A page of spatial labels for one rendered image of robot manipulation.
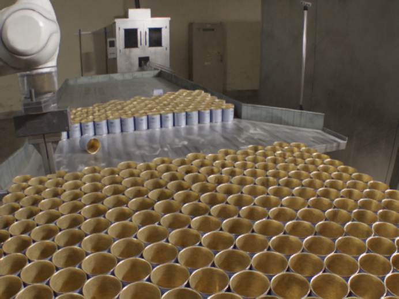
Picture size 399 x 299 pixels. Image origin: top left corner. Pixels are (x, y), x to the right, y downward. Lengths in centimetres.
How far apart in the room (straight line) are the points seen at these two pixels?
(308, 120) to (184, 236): 121
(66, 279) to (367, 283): 56
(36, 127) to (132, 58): 542
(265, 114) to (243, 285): 132
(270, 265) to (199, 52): 708
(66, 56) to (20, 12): 702
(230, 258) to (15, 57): 52
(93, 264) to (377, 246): 60
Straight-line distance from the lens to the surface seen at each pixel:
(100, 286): 58
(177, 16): 778
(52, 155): 73
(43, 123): 70
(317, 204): 83
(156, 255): 64
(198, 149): 132
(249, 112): 179
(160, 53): 615
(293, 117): 174
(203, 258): 62
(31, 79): 67
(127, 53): 604
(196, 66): 752
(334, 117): 340
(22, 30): 48
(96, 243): 69
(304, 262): 62
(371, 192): 93
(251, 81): 865
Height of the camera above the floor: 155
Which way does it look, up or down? 21 degrees down
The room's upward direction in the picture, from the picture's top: straight up
